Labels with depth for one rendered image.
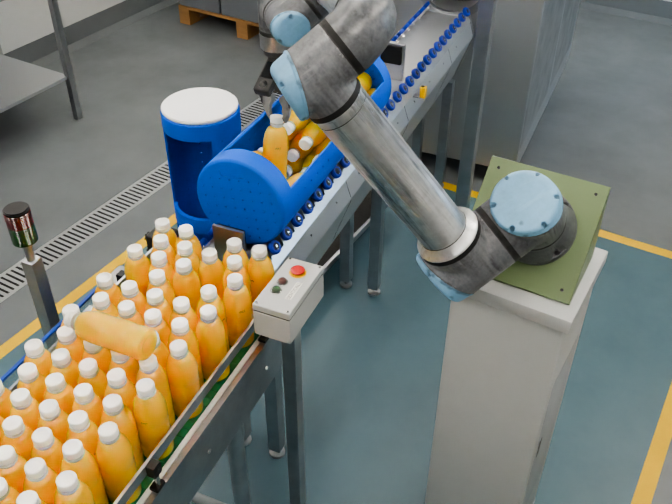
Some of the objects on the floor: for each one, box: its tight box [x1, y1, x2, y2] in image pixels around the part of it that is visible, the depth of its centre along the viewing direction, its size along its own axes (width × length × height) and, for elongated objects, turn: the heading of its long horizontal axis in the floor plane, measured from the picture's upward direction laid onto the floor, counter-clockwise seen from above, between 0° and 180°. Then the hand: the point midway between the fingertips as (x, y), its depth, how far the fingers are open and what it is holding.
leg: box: [339, 214, 354, 288], centre depth 343 cm, size 6×6×63 cm
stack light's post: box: [21, 255, 60, 336], centre depth 234 cm, size 4×4×110 cm
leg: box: [368, 188, 385, 296], centre depth 339 cm, size 6×6×63 cm
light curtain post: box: [455, 0, 497, 209], centre depth 330 cm, size 6×6×170 cm
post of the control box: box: [281, 330, 306, 504], centre depth 229 cm, size 4×4×100 cm
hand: (277, 118), depth 219 cm, fingers closed on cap, 4 cm apart
